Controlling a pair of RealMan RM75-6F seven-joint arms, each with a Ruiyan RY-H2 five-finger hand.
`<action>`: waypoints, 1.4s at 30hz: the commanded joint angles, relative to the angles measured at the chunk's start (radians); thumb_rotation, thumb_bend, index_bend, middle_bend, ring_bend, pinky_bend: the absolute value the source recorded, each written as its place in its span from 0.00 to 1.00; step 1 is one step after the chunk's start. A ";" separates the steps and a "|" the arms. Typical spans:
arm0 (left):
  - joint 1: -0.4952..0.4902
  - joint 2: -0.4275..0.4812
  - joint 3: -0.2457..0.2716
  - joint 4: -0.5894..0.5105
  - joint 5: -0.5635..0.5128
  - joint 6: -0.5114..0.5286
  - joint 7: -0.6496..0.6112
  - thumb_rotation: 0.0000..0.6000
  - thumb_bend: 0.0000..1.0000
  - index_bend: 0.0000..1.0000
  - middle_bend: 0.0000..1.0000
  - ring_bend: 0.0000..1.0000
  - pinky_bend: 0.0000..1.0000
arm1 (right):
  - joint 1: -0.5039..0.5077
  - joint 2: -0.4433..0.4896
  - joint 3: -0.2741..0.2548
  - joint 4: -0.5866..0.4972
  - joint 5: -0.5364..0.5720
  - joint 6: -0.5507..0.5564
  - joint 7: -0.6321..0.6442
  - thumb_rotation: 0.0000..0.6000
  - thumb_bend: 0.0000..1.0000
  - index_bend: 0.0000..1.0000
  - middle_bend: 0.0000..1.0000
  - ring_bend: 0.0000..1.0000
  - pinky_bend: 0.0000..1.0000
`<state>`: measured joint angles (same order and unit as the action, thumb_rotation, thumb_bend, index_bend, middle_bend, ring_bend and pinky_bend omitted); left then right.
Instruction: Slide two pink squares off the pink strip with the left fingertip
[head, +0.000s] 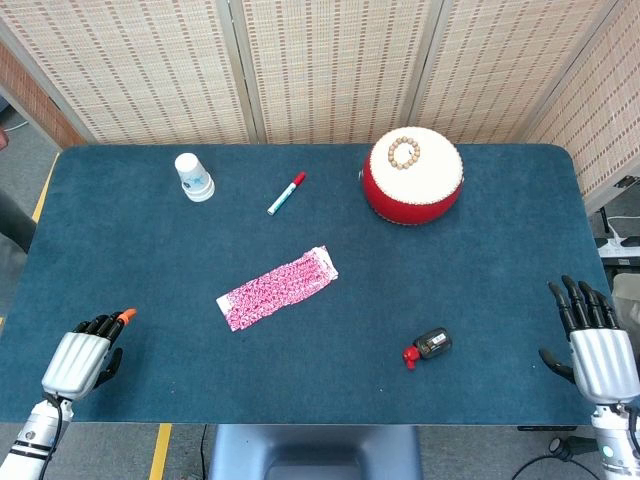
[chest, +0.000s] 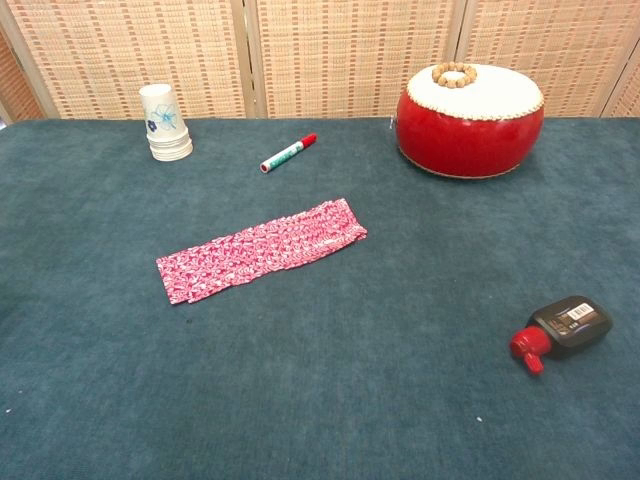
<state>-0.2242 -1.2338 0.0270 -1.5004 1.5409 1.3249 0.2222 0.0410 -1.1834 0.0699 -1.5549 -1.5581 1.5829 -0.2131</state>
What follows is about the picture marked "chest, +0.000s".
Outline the row of red patterned packets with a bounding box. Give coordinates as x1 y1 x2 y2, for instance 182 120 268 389
188 197 369 304

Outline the red capped whiteboard marker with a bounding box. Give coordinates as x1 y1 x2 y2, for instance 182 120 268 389
259 132 319 175

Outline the teal felt table cloth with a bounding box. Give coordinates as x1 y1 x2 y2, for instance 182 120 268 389
0 116 640 480

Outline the plain white paper cup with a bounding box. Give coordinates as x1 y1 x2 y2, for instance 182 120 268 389
147 131 192 148
148 137 194 155
149 143 194 163

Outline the red drum with white skin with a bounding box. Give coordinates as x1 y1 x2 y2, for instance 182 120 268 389
388 63 546 179

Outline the woven bamboo folding screen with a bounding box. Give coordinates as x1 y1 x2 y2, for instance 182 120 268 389
0 0 640 121

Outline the floral white paper cup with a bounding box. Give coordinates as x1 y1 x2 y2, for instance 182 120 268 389
138 83 191 143

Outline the black ink bottle red cap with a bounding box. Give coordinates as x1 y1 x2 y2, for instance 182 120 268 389
509 294 614 376

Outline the brown wooden bead bracelet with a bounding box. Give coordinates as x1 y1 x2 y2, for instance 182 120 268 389
431 62 478 92

